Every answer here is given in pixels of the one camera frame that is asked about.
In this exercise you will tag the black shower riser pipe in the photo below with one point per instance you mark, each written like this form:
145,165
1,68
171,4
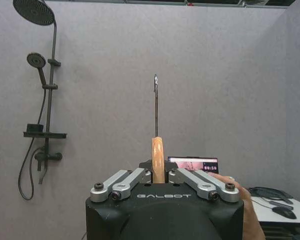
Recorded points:
50,105

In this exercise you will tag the laptop with lit screen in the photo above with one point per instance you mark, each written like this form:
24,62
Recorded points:
190,165

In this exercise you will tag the black box on shelf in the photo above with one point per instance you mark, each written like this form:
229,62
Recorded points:
35,128

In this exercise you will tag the wooden hanger with metal hook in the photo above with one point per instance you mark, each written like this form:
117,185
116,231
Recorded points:
157,160

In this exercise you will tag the black hand shower head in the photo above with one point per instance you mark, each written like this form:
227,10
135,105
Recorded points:
37,61

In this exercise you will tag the black computer mouse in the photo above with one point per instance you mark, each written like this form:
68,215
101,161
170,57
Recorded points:
285,212

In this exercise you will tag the dark slatted cabinet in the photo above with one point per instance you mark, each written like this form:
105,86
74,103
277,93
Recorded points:
285,231

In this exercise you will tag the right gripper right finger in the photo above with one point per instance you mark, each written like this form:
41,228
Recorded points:
202,182

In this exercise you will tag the black shower mixer valve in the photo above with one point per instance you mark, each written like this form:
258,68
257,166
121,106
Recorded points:
48,156

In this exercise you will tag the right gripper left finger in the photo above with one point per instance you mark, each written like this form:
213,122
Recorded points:
125,180

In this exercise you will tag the black shower shelf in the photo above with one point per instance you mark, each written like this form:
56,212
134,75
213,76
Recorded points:
45,135

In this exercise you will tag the black round rain shower head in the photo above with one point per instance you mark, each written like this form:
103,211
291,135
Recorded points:
33,11

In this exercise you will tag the grey pen-like bar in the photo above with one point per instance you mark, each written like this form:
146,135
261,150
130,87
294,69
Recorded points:
281,205

